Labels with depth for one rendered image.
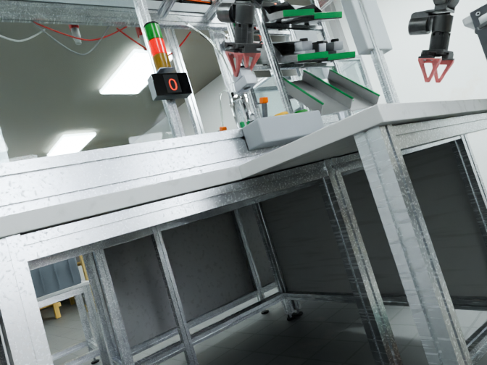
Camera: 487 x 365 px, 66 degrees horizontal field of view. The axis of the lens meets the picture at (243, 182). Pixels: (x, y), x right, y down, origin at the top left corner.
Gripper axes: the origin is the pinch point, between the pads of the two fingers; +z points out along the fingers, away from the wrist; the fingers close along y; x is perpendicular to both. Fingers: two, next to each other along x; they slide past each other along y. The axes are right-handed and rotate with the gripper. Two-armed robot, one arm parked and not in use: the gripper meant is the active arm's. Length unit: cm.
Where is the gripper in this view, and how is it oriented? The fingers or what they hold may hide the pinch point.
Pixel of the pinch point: (241, 73)
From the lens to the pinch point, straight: 121.6
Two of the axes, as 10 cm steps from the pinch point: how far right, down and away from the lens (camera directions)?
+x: 6.1, 3.6, -7.1
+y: -7.9, 2.1, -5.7
